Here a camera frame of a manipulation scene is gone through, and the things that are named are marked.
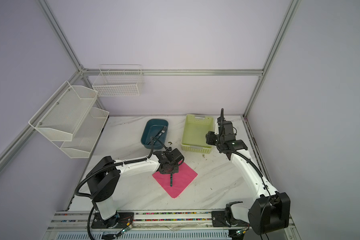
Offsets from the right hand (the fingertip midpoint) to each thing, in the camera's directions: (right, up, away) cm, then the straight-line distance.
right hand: (208, 134), depth 81 cm
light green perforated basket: (-5, +3, +30) cm, 31 cm away
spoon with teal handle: (-21, -26, +2) cm, 33 cm away
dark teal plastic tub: (-38, +4, +30) cm, 48 cm away
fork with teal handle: (-29, +2, +29) cm, 41 cm away
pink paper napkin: (-15, -26, +4) cm, 31 cm away
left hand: (-20, -21, +6) cm, 30 cm away
